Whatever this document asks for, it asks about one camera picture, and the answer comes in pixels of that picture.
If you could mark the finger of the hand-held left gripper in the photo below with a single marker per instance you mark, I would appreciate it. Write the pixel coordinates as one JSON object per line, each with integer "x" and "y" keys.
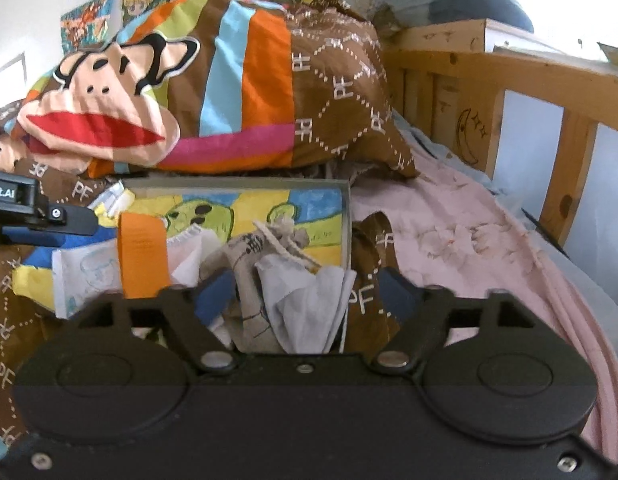
{"x": 71, "y": 220}

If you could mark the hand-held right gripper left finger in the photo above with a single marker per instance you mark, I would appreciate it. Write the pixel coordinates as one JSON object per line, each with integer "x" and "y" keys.
{"x": 214, "y": 296}

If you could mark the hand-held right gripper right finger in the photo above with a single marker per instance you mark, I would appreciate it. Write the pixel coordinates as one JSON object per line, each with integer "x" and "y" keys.
{"x": 395, "y": 296}

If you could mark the white lace edged cloth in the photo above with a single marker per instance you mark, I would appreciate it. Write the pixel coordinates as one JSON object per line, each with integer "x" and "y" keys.
{"x": 194, "y": 252}

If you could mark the orange paper sheet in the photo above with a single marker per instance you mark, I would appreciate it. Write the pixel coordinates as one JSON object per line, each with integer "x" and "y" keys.
{"x": 141, "y": 250}

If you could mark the thin white cloth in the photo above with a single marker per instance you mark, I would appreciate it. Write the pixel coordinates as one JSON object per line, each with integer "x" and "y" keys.
{"x": 304, "y": 305}

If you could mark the grey box with frog painting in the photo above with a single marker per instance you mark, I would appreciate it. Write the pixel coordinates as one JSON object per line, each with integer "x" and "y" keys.
{"x": 319, "y": 220}

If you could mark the white striped crumpled cloth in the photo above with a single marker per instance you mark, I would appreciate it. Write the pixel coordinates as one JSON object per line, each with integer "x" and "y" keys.
{"x": 114, "y": 202}

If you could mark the pink bed sheet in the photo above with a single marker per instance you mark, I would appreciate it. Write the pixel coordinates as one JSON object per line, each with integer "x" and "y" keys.
{"x": 489, "y": 260}

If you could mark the monkey print striped duvet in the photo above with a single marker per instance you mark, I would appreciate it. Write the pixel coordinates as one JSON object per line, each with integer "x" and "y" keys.
{"x": 249, "y": 85}

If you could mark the white flat board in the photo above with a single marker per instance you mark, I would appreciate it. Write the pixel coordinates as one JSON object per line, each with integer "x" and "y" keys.
{"x": 529, "y": 40}

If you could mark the white framed wall panel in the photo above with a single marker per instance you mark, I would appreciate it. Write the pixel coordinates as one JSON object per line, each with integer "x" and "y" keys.
{"x": 9, "y": 72}

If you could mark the red orange character wall poster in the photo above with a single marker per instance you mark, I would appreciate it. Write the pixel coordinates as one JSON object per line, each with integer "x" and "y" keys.
{"x": 89, "y": 22}

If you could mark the wooden bed frame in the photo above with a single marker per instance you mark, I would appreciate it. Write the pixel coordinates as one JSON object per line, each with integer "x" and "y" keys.
{"x": 574, "y": 150}

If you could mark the blonde character wall poster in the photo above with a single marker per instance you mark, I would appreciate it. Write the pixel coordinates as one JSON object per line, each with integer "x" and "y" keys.
{"x": 146, "y": 0}

